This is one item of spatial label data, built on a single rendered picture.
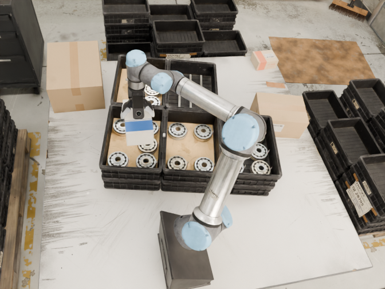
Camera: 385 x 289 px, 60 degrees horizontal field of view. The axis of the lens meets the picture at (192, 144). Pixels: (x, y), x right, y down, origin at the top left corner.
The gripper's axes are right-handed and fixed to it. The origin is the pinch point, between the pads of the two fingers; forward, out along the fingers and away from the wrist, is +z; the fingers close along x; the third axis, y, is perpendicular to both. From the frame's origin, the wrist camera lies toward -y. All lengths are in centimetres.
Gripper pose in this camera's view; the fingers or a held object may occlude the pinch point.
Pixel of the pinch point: (137, 118)
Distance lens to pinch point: 153.5
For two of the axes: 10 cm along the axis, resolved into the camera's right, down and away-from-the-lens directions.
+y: -1.9, -8.1, 5.5
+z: -1.2, 5.7, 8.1
